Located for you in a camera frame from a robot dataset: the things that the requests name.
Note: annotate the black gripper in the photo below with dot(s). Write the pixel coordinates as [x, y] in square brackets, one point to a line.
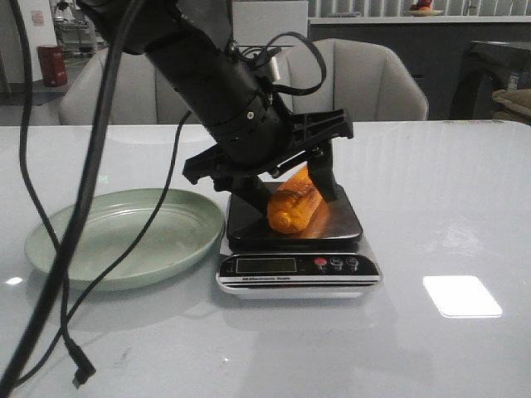
[308, 141]

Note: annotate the orange corn cob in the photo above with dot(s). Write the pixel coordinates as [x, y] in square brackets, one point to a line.
[293, 204]

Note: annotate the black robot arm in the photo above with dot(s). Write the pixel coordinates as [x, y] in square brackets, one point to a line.
[190, 43]

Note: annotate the black silver kitchen scale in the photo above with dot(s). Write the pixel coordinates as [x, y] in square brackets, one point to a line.
[330, 258]

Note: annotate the pale green round plate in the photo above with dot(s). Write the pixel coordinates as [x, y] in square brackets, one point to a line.
[144, 236]

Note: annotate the right grey upholstered chair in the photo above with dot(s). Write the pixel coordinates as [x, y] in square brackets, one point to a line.
[369, 81]

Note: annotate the grey upholstered chair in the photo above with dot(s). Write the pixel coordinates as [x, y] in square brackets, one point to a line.
[369, 81]
[149, 92]

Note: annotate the white drawer cabinet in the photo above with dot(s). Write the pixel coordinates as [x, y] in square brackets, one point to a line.
[256, 23]

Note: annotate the left grey upholstered chair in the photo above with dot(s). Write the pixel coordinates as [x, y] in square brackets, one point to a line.
[149, 92]

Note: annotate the dark grey counter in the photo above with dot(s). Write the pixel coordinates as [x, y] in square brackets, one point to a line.
[430, 47]

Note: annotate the fruit bowl on counter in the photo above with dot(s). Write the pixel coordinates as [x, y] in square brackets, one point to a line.
[423, 8]

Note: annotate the dark side table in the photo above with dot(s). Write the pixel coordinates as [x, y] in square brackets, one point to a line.
[488, 66]

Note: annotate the beige cushion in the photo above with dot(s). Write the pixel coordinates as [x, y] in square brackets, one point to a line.
[514, 105]

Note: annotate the red trash bin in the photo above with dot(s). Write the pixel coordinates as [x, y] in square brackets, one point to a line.
[52, 65]

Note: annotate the pink wall notice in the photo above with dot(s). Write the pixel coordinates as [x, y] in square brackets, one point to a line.
[37, 18]

